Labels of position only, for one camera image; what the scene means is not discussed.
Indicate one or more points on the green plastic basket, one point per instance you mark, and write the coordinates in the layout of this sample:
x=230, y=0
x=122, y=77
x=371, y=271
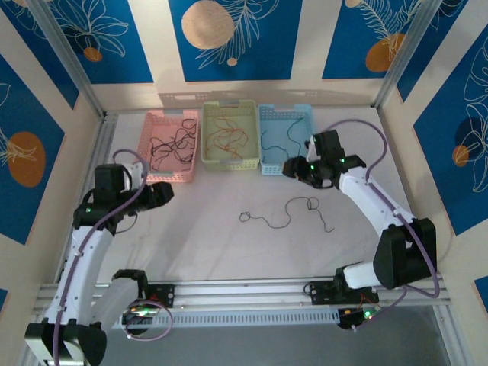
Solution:
x=228, y=152

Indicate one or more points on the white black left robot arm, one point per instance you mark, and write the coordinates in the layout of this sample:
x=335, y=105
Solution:
x=84, y=267

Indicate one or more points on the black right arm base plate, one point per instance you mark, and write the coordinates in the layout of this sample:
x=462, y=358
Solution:
x=320, y=291

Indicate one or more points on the aluminium frame post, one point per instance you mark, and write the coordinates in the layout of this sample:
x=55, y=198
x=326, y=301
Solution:
x=400, y=57
x=68, y=57

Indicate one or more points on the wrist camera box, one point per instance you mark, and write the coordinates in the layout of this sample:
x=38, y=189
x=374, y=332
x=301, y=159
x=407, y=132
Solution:
x=133, y=173
x=314, y=150

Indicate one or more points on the aluminium frame rail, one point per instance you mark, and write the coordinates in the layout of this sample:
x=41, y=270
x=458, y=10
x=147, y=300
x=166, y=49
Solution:
x=248, y=291

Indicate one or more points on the aluminium side rail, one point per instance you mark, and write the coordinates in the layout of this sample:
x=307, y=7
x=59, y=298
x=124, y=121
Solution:
x=99, y=152

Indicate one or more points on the blue plastic basket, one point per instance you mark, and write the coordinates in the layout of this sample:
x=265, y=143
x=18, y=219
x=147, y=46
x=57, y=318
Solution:
x=278, y=126

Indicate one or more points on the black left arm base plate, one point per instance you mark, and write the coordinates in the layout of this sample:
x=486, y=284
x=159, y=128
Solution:
x=165, y=295

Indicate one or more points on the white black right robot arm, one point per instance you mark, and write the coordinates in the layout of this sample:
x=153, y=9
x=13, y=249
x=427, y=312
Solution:
x=366, y=198

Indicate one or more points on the circuit board with green light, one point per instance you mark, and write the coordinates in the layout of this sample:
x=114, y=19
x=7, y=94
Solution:
x=138, y=320
x=350, y=321

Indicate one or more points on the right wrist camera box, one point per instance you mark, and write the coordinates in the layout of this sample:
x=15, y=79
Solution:
x=314, y=150

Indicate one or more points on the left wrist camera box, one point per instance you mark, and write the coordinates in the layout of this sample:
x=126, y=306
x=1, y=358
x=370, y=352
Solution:
x=133, y=173

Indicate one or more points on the pink plastic basket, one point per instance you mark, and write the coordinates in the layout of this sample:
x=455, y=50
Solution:
x=167, y=126

